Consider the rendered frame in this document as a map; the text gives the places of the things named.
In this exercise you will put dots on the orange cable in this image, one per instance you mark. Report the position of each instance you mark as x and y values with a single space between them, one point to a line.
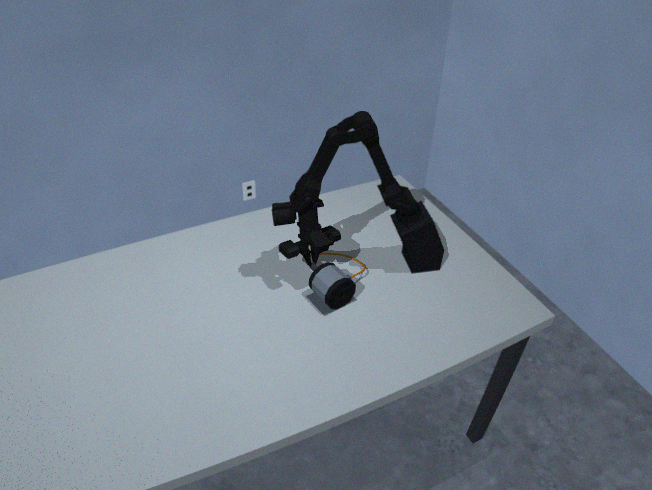
313 266

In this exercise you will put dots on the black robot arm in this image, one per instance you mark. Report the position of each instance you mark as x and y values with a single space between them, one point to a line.
308 187

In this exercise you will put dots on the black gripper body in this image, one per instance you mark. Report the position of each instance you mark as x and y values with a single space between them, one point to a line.
290 249

